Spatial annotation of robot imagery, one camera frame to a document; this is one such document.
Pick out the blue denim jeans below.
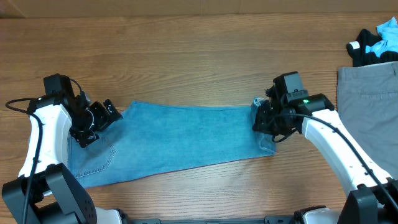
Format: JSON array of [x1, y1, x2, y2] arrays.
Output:
[[67, 98, 276, 188]]

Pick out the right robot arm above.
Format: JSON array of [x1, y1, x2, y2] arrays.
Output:
[[252, 72, 397, 224]]

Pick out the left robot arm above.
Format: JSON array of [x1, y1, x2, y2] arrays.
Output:
[[1, 73, 130, 224]]

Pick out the grey trousers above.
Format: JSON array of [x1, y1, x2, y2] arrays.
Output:
[[337, 62, 397, 179]]

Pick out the black garment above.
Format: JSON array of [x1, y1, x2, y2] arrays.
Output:
[[346, 29, 397, 67]]

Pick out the light blue cloth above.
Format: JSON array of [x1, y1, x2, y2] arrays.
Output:
[[365, 17, 397, 58]]

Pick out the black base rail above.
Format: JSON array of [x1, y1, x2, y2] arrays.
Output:
[[127, 215, 295, 224]]

